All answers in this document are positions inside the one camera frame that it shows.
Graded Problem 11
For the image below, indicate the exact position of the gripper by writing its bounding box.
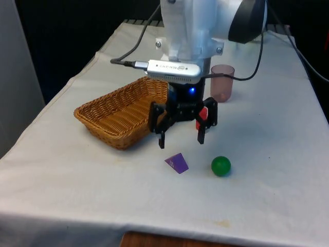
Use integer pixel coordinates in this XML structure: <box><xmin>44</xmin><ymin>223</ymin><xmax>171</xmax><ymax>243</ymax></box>
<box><xmin>148</xmin><ymin>76</ymin><xmax>218</xmax><ymax>150</ymax></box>

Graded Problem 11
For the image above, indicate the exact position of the see-through pink cup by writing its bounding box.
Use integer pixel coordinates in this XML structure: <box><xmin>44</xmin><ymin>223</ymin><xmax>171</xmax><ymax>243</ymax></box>
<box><xmin>210</xmin><ymin>64</ymin><xmax>235</xmax><ymax>103</ymax></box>

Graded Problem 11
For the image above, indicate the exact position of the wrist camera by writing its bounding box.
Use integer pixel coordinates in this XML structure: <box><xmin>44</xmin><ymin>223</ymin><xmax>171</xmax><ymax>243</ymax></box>
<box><xmin>146</xmin><ymin>59</ymin><xmax>201</xmax><ymax>84</ymax></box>

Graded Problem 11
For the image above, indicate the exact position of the red block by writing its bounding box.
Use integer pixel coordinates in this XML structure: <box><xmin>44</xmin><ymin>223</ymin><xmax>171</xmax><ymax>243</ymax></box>
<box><xmin>195</xmin><ymin>107</ymin><xmax>208</xmax><ymax>129</ymax></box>

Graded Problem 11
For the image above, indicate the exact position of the purple triangular block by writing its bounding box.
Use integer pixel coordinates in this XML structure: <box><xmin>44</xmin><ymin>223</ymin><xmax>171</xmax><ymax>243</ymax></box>
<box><xmin>164</xmin><ymin>152</ymin><xmax>190</xmax><ymax>174</ymax></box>

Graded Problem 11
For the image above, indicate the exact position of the black cable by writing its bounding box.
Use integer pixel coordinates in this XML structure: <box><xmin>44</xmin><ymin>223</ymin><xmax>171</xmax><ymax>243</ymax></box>
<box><xmin>200</xmin><ymin>25</ymin><xmax>265</xmax><ymax>81</ymax></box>
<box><xmin>267</xmin><ymin>0</ymin><xmax>329</xmax><ymax>83</ymax></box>
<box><xmin>110</xmin><ymin>4</ymin><xmax>161</xmax><ymax>70</ymax></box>

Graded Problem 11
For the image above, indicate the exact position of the wicker basket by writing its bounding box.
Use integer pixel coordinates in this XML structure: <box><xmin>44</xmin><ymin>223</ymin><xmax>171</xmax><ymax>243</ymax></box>
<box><xmin>74</xmin><ymin>76</ymin><xmax>170</xmax><ymax>151</ymax></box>

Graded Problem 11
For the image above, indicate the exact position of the green ball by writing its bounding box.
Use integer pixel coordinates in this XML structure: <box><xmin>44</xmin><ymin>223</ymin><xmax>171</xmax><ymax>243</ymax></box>
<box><xmin>211</xmin><ymin>155</ymin><xmax>232</xmax><ymax>178</ymax></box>

